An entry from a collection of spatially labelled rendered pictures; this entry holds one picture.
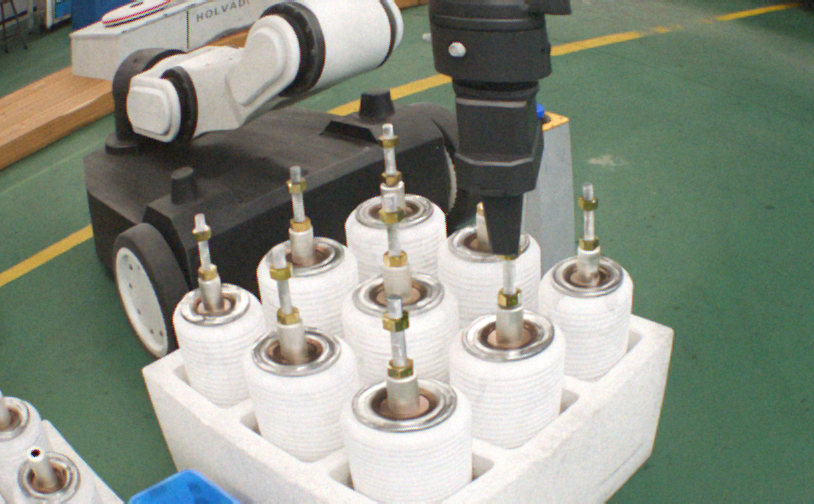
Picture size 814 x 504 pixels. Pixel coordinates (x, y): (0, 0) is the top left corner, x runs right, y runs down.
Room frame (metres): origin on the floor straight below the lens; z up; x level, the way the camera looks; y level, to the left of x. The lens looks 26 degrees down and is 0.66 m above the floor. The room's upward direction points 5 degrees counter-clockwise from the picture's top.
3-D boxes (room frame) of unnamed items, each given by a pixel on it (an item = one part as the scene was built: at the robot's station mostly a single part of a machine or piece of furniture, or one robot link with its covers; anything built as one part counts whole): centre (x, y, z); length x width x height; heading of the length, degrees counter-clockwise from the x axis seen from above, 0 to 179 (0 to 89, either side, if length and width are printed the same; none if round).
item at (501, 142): (0.67, -0.07, 0.45); 0.13 x 0.10 x 0.12; 165
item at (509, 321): (0.67, -0.07, 0.26); 0.02 x 0.02 x 0.03
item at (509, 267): (0.67, -0.07, 0.30); 0.01 x 0.01 x 0.08
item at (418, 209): (0.92, 0.01, 0.25); 0.08 x 0.08 x 0.01
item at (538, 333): (0.67, -0.07, 0.25); 0.08 x 0.08 x 0.01
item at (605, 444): (0.75, 0.01, 0.09); 0.39 x 0.39 x 0.18; 45
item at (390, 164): (0.92, 0.01, 0.31); 0.01 x 0.01 x 0.08
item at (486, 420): (0.67, -0.07, 0.16); 0.10 x 0.10 x 0.18
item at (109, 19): (2.92, 0.90, 0.29); 0.30 x 0.30 x 0.06
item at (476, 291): (0.84, -0.07, 0.16); 0.10 x 0.10 x 0.18
